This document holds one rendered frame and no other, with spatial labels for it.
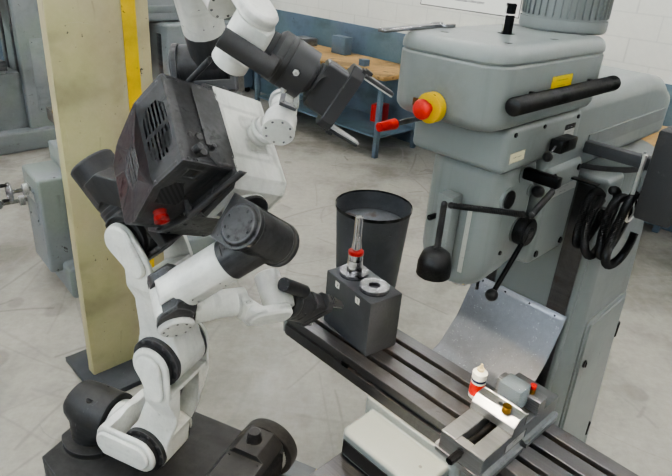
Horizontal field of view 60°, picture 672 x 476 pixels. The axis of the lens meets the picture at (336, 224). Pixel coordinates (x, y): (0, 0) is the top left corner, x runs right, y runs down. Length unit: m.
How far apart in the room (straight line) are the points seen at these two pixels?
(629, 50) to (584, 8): 4.25
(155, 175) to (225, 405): 1.98
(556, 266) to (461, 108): 0.80
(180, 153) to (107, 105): 1.61
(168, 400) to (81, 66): 1.47
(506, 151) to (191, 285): 0.68
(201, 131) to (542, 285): 1.14
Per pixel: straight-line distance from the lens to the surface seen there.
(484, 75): 1.12
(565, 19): 1.47
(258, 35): 0.97
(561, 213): 1.60
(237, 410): 2.97
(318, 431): 2.87
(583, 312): 1.88
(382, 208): 3.81
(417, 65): 1.20
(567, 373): 2.00
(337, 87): 1.00
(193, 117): 1.17
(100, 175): 1.46
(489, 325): 1.94
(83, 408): 1.99
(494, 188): 1.32
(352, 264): 1.76
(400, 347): 1.84
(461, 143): 1.28
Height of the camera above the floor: 2.03
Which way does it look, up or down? 25 degrees down
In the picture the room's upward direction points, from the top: 4 degrees clockwise
